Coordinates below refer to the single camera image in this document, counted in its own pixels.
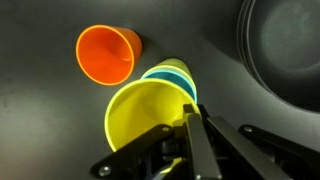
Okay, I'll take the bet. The black bowl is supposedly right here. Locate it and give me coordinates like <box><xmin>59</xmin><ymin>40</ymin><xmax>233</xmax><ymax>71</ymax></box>
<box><xmin>237</xmin><ymin>0</ymin><xmax>320</xmax><ymax>113</ymax></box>

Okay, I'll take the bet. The blue plastic cup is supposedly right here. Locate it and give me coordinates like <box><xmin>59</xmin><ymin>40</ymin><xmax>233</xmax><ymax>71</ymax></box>
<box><xmin>142</xmin><ymin>65</ymin><xmax>198</xmax><ymax>101</ymax></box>

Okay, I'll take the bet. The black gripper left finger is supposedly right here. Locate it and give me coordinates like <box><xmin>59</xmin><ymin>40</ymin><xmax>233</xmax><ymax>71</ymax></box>
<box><xmin>90</xmin><ymin>124</ymin><xmax>174</xmax><ymax>180</ymax></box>

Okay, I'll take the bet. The yellow cup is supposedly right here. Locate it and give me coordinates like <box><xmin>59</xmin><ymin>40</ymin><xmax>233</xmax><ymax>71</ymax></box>
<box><xmin>155</xmin><ymin>58</ymin><xmax>193</xmax><ymax>83</ymax></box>
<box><xmin>104</xmin><ymin>78</ymin><xmax>200</xmax><ymax>151</ymax></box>

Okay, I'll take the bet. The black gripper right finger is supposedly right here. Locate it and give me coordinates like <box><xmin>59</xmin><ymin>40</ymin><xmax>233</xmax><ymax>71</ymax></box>
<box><xmin>239</xmin><ymin>125</ymin><xmax>320</xmax><ymax>180</ymax></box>

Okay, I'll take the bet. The orange plastic cup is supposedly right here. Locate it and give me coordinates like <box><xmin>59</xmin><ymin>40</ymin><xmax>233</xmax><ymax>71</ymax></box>
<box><xmin>75</xmin><ymin>25</ymin><xmax>142</xmax><ymax>86</ymax></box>

